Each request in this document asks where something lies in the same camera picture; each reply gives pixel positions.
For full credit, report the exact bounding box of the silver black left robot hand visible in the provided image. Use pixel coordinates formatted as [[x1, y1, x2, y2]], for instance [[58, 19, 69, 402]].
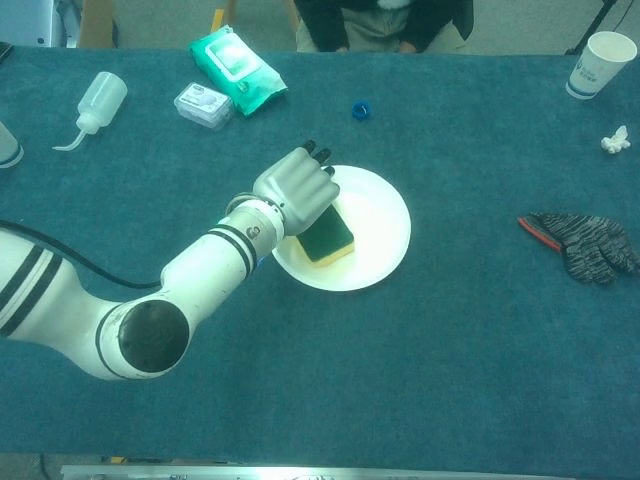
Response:
[[252, 140, 341, 236]]

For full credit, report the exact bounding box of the green and yellow sponge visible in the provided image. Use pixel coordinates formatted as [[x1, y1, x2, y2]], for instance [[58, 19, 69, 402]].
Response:
[[295, 202, 357, 268]]

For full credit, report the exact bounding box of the white round plate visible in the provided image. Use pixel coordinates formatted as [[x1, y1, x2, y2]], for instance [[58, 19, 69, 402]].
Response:
[[271, 164, 413, 293]]

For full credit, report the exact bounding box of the clear plastic swab box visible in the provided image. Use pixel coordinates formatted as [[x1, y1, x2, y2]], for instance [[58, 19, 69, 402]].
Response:
[[173, 81, 236, 133]]

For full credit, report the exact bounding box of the green wet wipes pack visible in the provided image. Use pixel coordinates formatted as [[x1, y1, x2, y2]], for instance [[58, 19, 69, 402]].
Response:
[[187, 23, 289, 119]]

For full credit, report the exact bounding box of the seated person dark jacket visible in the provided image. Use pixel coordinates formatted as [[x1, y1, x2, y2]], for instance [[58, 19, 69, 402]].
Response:
[[294, 0, 474, 54]]

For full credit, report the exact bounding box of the yellow wooden stick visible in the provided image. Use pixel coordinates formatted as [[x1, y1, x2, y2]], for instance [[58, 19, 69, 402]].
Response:
[[209, 0, 236, 34]]

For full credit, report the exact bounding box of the teal table cloth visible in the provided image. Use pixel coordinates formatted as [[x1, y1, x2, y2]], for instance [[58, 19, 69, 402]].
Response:
[[0, 44, 640, 474]]

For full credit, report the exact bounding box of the translucent white squeeze bottle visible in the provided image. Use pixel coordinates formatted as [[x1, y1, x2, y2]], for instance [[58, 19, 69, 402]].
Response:
[[51, 71, 129, 152]]

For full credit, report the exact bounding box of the brown cardboard box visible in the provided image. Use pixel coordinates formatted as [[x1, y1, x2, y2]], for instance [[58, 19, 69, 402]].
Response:
[[77, 0, 119, 49]]

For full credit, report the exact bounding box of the grey striped knit glove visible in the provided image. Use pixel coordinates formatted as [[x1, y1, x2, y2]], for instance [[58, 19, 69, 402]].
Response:
[[517, 211, 640, 287]]

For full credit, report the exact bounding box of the white cup blue rim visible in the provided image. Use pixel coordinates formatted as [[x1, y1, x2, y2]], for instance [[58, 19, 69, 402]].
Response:
[[0, 119, 25, 170]]

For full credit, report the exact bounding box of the black tripod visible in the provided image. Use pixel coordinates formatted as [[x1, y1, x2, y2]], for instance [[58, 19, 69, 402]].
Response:
[[564, 0, 631, 56]]

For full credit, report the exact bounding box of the white paper cup blue print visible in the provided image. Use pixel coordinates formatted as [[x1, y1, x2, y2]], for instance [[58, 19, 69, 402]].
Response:
[[565, 30, 639, 101]]

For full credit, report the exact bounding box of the crumpled white tissue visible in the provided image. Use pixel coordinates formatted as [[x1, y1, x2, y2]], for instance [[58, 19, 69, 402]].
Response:
[[600, 125, 631, 156]]

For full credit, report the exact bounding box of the grey metal cabinet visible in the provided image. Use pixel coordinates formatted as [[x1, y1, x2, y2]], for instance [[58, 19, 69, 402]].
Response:
[[0, 0, 81, 49]]

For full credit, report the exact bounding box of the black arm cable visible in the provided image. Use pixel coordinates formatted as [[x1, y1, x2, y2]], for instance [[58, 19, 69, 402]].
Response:
[[0, 219, 161, 290]]

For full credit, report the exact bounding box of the aluminium frame rail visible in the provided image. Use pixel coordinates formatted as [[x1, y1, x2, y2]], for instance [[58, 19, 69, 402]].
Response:
[[59, 463, 576, 480]]

